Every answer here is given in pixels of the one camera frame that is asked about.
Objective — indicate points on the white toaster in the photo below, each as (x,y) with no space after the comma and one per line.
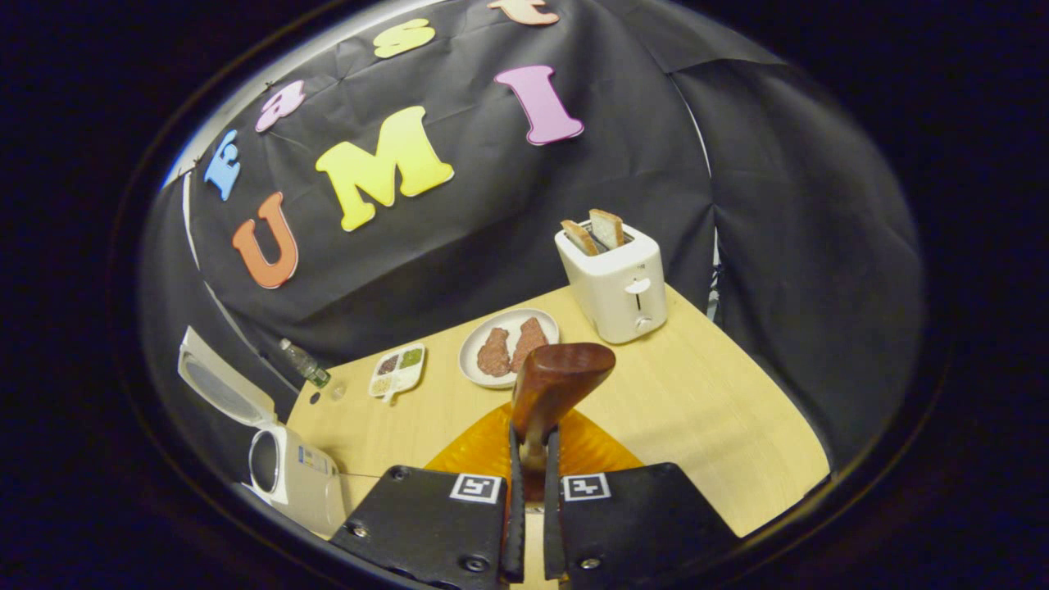
(615,287)

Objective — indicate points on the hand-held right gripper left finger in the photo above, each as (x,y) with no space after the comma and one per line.
(513,533)

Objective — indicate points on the black backdrop cloth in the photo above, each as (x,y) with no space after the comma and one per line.
(574,205)

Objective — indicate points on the toast slice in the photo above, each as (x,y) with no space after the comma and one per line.
(607,229)
(578,238)

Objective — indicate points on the white divided seasoning dish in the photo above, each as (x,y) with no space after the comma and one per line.
(393,373)

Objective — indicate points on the clear water bottle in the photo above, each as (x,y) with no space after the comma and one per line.
(307,366)

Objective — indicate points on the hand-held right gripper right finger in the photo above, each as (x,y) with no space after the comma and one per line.
(551,533)

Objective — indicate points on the white rice cooker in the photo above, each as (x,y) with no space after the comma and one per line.
(303,483)

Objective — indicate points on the white round plate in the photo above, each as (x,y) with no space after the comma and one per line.
(469,352)

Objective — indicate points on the brown wooden spoon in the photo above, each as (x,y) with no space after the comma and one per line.
(557,377)

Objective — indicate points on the brown meat piece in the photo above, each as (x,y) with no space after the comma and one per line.
(494,352)
(529,344)

